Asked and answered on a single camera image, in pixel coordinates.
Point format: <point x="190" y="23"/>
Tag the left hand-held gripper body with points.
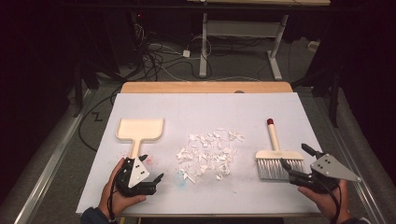
<point x="138" y="171"/>

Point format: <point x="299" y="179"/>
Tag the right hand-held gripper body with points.
<point x="330" y="168"/>

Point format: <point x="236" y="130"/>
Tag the cream plastic dustpan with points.
<point x="140" y="130"/>

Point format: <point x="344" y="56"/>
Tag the cream brush with red cap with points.
<point x="274" y="140"/>

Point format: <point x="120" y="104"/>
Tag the pile of white paper scraps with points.
<point x="208" y="155"/>

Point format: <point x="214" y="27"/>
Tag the person's right hand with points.
<point x="330" y="202"/>

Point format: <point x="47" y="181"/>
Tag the person's left hand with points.
<point x="112" y="199"/>

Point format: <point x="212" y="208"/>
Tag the black metal stand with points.
<point x="79" y="90"/>
<point x="334" y="93"/>

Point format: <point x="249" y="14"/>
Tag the white table mat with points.
<point x="202" y="112"/>

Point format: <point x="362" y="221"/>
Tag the wooden table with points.
<point x="202" y="87"/>

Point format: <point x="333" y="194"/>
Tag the white power adapter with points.
<point x="186" y="53"/>

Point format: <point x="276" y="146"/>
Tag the aluminium floor rail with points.
<point x="351" y="161"/>
<point x="49" y="161"/>

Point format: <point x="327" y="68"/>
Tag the white metal desk frame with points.
<point x="204" y="46"/>

